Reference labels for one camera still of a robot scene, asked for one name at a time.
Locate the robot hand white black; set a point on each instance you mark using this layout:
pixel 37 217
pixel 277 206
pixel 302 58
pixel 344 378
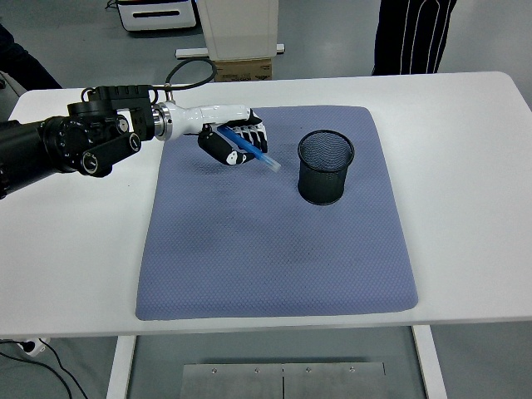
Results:
pixel 216 114

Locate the blue marker with clear cap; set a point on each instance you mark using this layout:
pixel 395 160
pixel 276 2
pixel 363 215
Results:
pixel 266 160

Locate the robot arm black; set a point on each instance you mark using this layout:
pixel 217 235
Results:
pixel 62 137

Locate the black mesh pen holder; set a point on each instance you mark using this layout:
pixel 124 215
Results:
pixel 324 183

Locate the cardboard box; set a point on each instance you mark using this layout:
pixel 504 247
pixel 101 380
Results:
pixel 243 70

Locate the white base foot bar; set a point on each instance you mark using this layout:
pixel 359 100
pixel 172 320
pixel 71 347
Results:
pixel 191 52

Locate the white upright panel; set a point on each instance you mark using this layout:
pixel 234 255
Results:
pixel 241 29

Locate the white appliance with black slot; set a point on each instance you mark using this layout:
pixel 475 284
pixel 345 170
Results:
pixel 158 14

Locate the blue-grey textured mat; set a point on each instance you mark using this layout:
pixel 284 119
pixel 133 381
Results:
pixel 270 257

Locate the person in plain dark trousers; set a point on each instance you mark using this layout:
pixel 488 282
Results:
pixel 25 62

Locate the person in striped dark trousers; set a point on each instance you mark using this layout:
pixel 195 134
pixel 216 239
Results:
pixel 411 37

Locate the white table leg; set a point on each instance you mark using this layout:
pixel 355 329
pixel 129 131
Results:
pixel 430 365
pixel 120 365

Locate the white power strip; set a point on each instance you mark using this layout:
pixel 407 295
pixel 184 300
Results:
pixel 33 347

